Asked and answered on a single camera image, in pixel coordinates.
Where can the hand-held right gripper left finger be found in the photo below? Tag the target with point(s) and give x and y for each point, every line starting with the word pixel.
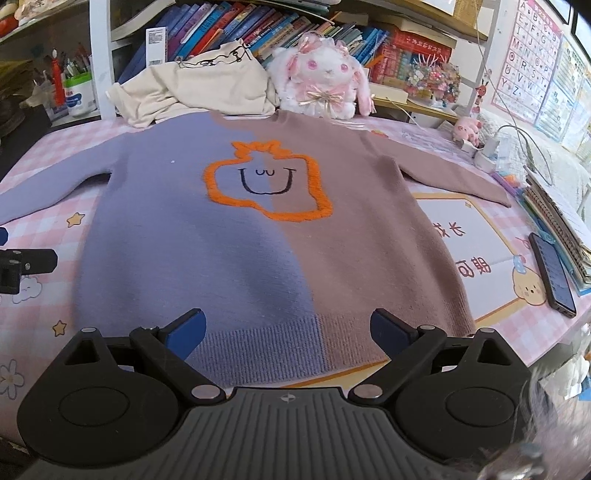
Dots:
pixel 187 330

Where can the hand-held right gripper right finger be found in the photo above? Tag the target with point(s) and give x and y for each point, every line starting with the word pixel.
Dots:
pixel 390 330

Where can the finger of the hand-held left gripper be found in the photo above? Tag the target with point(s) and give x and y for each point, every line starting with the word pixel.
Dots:
pixel 27 263

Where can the purple and brown sweater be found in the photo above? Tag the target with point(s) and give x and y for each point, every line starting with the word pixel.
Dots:
pixel 258 240

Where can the black smartphone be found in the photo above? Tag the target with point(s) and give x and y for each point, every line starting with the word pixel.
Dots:
pixel 551 272

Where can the white pen holder jar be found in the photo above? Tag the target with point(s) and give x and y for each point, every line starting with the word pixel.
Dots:
pixel 81 94

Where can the stack of notebooks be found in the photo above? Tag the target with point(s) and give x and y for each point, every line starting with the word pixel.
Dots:
pixel 561 217

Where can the small pink plush toy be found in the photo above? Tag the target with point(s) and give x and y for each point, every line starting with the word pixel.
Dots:
pixel 466 129

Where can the cream sweatshirt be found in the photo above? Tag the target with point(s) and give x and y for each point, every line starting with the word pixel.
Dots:
pixel 198 83

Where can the pink flower bouquet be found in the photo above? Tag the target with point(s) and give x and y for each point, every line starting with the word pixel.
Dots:
pixel 436 78

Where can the white and pink plush bunny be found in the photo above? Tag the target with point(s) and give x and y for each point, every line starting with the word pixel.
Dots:
pixel 318 78

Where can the red boxed book set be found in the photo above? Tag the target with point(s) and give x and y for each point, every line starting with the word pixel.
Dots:
pixel 413 53

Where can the white bookshelf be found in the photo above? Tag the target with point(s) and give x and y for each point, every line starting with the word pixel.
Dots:
pixel 295 50

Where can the row of books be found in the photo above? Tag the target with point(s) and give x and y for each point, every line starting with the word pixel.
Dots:
pixel 258 27

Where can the colourful wall chart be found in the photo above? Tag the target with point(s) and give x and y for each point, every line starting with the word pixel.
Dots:
pixel 561 92

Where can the alphabet wall poster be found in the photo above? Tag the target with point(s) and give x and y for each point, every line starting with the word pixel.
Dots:
pixel 528 55

